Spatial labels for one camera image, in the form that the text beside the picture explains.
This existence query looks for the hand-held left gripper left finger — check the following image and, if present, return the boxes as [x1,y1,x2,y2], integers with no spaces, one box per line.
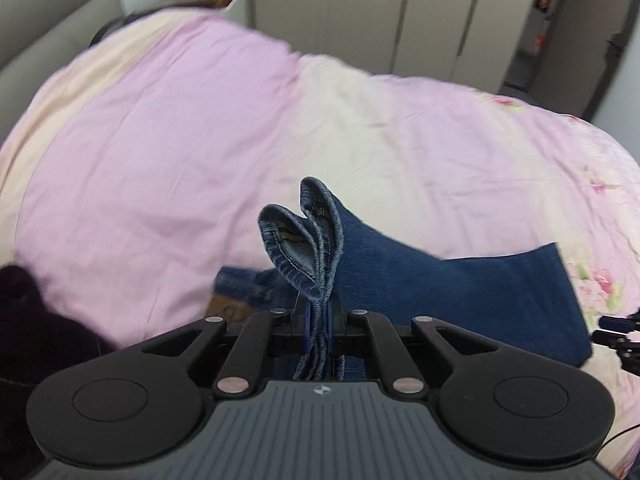
[142,294,311,396]

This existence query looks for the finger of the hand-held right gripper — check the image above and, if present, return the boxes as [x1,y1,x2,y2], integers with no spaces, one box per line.
[598,314,640,334]
[591,329,634,349]

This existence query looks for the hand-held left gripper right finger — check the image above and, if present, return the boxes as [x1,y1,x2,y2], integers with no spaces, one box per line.
[330,294,498,396]

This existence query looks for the blue denim pants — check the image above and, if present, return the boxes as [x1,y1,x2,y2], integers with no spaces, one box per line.
[212,176,594,382]

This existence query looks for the pink floral blanket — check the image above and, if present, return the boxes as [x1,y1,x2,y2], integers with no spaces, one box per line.
[0,7,640,480]

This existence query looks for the dark cloth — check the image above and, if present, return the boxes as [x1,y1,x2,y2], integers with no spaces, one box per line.
[0,264,118,480]

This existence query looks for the grey room door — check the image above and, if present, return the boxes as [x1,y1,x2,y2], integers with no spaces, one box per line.
[547,0,638,123]

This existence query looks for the beige wardrobe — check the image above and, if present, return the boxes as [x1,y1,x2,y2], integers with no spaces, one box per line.
[249,0,547,92]

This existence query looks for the grey padded headboard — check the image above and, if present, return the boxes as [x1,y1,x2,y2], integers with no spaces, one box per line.
[0,0,127,73]

